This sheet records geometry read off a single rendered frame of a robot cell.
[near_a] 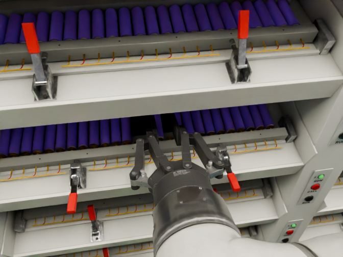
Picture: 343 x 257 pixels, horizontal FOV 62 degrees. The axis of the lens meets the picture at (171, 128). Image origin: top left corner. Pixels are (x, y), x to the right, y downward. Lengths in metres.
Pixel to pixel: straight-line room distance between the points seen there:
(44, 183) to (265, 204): 0.50
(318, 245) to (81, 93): 0.32
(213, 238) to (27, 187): 0.39
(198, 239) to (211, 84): 0.22
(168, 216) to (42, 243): 0.47
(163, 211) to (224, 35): 0.27
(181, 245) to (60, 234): 0.49
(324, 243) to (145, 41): 0.32
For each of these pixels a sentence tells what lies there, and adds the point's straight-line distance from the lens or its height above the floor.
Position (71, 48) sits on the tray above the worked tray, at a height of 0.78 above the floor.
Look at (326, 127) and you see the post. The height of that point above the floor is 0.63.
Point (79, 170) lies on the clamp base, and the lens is 0.53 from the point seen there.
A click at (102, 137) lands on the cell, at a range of 0.55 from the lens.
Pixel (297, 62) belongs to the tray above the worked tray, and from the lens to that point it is 0.48.
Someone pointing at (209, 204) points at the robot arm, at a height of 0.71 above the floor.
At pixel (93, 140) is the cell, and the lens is 0.55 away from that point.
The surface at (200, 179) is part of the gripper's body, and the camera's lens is 0.34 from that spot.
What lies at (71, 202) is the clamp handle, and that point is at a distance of 0.49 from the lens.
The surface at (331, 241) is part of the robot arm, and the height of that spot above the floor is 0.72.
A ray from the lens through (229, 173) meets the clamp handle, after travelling 0.51.
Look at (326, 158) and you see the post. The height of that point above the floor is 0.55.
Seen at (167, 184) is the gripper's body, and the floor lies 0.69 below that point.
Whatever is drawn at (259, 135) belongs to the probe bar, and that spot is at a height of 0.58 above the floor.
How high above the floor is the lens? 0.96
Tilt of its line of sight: 42 degrees down
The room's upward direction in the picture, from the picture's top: straight up
